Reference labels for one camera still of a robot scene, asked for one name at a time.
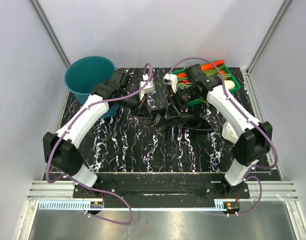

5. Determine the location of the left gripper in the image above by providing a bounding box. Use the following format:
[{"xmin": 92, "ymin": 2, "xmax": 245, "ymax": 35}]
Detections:
[{"xmin": 119, "ymin": 89, "xmax": 153, "ymax": 119}]

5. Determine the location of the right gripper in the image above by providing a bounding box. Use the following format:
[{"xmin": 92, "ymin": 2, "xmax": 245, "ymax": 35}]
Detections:
[{"xmin": 165, "ymin": 84, "xmax": 201, "ymax": 120}]

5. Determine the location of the black trash bag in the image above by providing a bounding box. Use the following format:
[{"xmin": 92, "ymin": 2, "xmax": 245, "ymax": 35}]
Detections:
[{"xmin": 132, "ymin": 104, "xmax": 214, "ymax": 133}]

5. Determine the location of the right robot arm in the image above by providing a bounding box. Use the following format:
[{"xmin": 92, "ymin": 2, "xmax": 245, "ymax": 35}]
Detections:
[{"xmin": 163, "ymin": 64, "xmax": 273, "ymax": 198}]

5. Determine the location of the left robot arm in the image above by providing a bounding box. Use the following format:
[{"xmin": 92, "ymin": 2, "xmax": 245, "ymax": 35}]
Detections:
[{"xmin": 43, "ymin": 70, "xmax": 153, "ymax": 198}]

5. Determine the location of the teal plastic trash bin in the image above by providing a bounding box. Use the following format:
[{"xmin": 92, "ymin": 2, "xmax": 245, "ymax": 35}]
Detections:
[{"xmin": 64, "ymin": 56, "xmax": 116, "ymax": 105}]

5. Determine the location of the green long beans bundle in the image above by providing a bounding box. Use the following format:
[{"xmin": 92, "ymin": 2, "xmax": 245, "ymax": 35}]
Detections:
[{"xmin": 177, "ymin": 74, "xmax": 233, "ymax": 90}]

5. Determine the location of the small orange carrot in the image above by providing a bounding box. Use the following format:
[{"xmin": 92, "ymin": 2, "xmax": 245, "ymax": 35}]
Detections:
[{"xmin": 177, "ymin": 72, "xmax": 186, "ymax": 78}]

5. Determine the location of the large orange carrot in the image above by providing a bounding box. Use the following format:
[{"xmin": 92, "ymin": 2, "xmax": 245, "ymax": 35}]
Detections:
[{"xmin": 201, "ymin": 60, "xmax": 225, "ymax": 72}]

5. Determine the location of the green plastic vegetable tray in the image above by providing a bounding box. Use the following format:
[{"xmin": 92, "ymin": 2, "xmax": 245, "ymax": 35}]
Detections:
[{"xmin": 171, "ymin": 60, "xmax": 241, "ymax": 94}]

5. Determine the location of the yellow white cabbage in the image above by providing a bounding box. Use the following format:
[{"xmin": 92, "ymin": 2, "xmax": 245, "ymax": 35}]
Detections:
[{"xmin": 224, "ymin": 80, "xmax": 235, "ymax": 90}]

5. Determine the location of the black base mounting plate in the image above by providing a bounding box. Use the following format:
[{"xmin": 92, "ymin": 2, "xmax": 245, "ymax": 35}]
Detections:
[{"xmin": 72, "ymin": 171, "xmax": 251, "ymax": 210}]

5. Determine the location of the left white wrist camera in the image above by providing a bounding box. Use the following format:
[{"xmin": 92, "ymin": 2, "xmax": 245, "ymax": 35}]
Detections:
[{"xmin": 139, "ymin": 74, "xmax": 155, "ymax": 100}]

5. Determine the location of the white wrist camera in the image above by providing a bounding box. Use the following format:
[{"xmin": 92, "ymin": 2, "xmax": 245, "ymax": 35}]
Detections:
[
  {"xmin": 162, "ymin": 73, "xmax": 178, "ymax": 93},
  {"xmin": 139, "ymin": 74, "xmax": 155, "ymax": 100}
]

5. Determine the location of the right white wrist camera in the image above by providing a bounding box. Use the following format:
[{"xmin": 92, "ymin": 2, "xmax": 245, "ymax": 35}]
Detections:
[{"xmin": 162, "ymin": 73, "xmax": 178, "ymax": 93}]

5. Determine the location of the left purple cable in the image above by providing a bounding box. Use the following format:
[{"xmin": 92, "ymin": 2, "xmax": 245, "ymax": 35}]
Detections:
[{"xmin": 46, "ymin": 62, "xmax": 155, "ymax": 225}]

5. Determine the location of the purple cable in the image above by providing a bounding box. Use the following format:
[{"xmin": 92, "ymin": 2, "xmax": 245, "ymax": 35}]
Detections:
[
  {"xmin": 169, "ymin": 56, "xmax": 279, "ymax": 217},
  {"xmin": 46, "ymin": 62, "xmax": 155, "ymax": 225}
]

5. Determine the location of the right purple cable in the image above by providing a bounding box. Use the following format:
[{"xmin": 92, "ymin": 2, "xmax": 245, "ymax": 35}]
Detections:
[{"xmin": 169, "ymin": 56, "xmax": 279, "ymax": 217}]

